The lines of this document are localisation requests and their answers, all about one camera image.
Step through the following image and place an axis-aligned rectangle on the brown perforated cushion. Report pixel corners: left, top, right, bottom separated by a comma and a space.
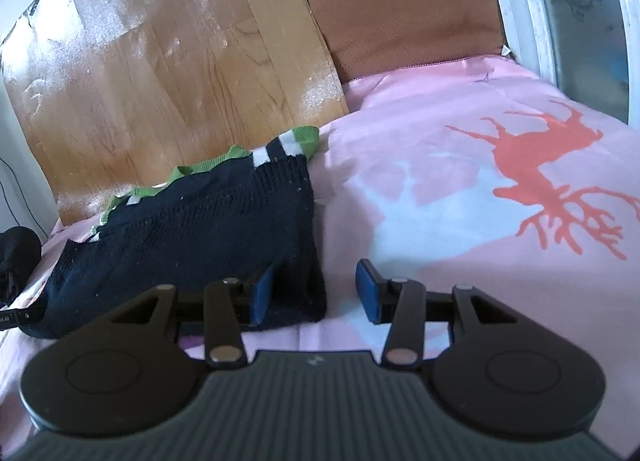
304, 0, 516, 86

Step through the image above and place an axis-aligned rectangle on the green and navy knit sweater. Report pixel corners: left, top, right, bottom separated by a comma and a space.
22, 126, 328, 339

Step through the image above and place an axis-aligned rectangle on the pink printed bedsheet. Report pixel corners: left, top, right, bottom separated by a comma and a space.
0, 53, 640, 377

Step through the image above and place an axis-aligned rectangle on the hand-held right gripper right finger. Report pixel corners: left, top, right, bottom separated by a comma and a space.
355, 258, 521, 369

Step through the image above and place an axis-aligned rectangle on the wood-pattern board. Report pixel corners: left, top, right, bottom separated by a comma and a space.
0, 0, 351, 229

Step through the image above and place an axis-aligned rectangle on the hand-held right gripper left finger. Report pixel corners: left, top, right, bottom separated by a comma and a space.
107, 263, 277, 369

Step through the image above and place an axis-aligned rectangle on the black cloth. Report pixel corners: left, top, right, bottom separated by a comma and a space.
0, 226, 43, 309

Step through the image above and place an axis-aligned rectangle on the white framed window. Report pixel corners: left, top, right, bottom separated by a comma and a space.
505, 0, 640, 126

